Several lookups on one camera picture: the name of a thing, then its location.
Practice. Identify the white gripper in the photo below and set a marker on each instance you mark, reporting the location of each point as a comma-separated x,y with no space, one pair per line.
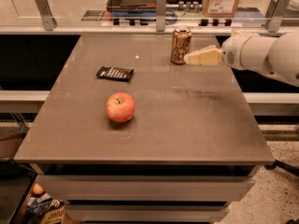
232,52

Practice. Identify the orange soda can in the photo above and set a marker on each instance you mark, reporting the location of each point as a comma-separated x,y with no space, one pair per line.
181,40

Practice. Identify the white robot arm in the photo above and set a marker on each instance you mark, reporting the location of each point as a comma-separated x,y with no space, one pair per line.
273,57

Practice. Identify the cardboard box with label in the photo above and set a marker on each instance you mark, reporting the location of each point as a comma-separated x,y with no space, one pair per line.
219,8

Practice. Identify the black snack packet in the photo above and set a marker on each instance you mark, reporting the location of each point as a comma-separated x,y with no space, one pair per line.
115,73

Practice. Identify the red apple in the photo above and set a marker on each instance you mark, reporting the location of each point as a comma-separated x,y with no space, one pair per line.
120,107

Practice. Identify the upper white drawer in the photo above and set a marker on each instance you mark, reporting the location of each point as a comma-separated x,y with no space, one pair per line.
145,188

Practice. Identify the small orange fruit below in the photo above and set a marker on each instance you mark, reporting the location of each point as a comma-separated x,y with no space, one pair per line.
37,189

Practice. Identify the snack bag under table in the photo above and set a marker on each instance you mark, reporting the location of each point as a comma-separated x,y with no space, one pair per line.
44,210

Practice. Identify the middle metal bracket post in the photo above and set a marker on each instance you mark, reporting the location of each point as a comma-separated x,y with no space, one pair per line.
160,15

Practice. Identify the metal bracket post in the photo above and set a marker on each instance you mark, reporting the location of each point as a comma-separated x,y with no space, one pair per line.
275,13
160,15
48,21

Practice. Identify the right metal bracket post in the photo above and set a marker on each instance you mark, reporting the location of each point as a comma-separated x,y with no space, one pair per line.
275,13

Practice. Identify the left metal bracket post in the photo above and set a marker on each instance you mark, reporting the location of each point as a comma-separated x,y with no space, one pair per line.
48,21

